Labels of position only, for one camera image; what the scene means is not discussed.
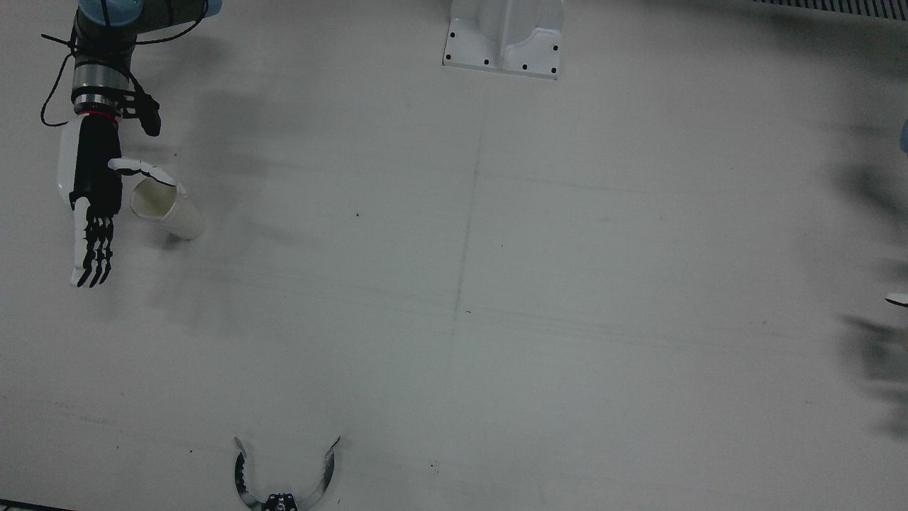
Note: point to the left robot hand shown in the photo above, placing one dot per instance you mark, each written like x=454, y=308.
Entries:
x=899, y=299

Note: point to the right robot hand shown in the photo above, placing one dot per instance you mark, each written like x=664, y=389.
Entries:
x=96, y=163

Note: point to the white paper cup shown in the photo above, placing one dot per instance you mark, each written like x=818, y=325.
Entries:
x=179, y=216

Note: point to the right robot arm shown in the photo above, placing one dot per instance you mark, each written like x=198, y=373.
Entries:
x=103, y=50

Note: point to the grey ribbed grille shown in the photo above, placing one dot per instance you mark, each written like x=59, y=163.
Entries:
x=830, y=7

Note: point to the reacher grabber tool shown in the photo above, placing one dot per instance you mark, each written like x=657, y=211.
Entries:
x=284, y=502

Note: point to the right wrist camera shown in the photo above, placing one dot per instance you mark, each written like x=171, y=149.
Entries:
x=150, y=117

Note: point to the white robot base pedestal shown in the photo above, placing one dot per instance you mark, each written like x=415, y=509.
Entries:
x=504, y=35

